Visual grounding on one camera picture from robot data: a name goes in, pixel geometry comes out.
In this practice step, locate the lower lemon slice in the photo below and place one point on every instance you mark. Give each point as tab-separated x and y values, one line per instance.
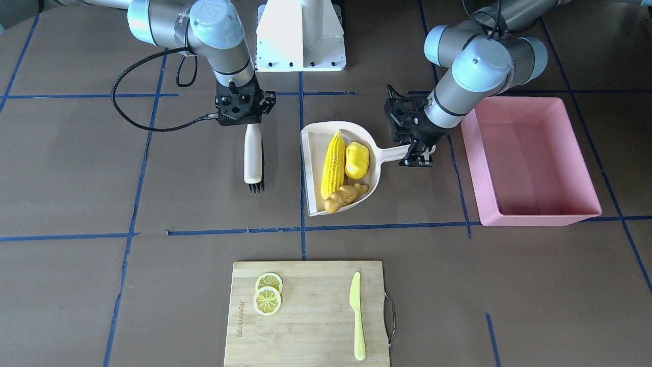
267	301

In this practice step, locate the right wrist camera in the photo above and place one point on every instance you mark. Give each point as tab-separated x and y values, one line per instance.
269	99

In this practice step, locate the lemon slice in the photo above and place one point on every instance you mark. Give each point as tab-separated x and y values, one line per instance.
267	301
270	279

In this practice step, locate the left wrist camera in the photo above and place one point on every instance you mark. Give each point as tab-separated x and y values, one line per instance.
404	116

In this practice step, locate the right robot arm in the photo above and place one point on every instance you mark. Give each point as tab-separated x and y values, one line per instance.
210	29

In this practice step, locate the beige hand brush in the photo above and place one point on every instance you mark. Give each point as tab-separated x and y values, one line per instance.
253	159

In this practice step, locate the pink plastic bin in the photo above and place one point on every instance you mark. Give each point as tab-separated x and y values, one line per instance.
526	166

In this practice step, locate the yellow toy potato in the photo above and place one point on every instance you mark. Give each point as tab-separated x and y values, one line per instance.
357	158

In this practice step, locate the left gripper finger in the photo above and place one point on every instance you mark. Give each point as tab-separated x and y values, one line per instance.
412	157
425	156

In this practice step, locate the upper lemon slice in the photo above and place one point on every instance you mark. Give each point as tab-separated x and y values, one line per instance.
270	279

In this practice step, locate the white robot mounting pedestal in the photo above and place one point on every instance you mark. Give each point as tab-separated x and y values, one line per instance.
300	36

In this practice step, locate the yellow toy corn cob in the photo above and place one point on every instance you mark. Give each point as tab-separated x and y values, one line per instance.
333	166

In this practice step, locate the beige dustpan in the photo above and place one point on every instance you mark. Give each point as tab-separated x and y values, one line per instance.
314	143

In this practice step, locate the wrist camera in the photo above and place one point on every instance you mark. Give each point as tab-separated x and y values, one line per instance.
404	116
269	99

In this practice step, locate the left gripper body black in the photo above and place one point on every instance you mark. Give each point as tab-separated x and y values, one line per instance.
420	128

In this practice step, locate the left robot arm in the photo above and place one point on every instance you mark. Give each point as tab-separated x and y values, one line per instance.
481	60

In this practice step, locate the bamboo cutting board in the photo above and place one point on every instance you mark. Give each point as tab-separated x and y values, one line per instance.
315	325

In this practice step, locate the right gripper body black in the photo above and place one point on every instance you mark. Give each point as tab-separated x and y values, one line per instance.
268	103

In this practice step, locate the brown toy ginger root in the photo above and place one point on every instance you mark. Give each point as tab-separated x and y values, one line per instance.
344	196

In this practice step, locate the yellow-green plastic knife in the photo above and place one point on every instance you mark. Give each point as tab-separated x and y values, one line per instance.
358	336

